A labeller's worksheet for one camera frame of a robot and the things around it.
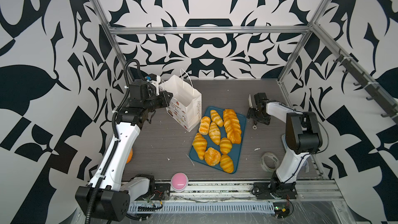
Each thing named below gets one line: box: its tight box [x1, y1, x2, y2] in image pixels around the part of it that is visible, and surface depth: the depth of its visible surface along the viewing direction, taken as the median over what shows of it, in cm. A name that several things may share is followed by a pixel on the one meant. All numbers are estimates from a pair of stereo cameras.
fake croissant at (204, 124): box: [198, 116, 211, 136], surface depth 93 cm
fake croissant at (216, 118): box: [210, 109, 224, 128], surface depth 98 cm
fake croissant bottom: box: [219, 154, 234, 174], surface depth 81 cm
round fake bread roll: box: [204, 147, 222, 166], surface depth 83 cm
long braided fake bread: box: [222, 108, 242, 145], surface depth 95 cm
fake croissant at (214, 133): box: [208, 121, 221, 146], surface depth 91 cm
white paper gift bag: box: [158, 67, 203, 133], surface depth 86 cm
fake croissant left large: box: [191, 132, 208, 161], surface depth 87 cm
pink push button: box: [171, 172, 189, 193], surface depth 77 cm
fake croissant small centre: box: [219, 137, 233, 154], surface depth 88 cm
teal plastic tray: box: [189, 105, 247, 175], surface depth 89 cm
